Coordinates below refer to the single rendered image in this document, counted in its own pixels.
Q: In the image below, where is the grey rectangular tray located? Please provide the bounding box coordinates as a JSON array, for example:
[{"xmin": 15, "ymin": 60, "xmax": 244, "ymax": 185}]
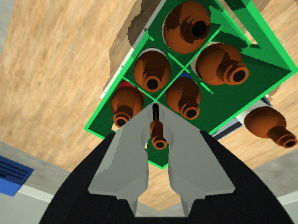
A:
[{"xmin": 211, "ymin": 96, "xmax": 274, "ymax": 141}]

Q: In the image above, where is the green crate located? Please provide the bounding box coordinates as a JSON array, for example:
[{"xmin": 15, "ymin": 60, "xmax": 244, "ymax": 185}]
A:
[{"xmin": 83, "ymin": 0, "xmax": 298, "ymax": 140}]

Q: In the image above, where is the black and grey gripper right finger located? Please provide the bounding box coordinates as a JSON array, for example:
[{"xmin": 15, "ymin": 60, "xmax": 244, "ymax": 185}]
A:
[{"xmin": 155, "ymin": 102, "xmax": 294, "ymax": 224}]

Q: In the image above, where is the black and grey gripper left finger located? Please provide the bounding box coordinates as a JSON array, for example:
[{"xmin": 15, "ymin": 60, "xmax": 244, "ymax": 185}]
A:
[{"xmin": 39, "ymin": 103, "xmax": 155, "ymax": 224}]

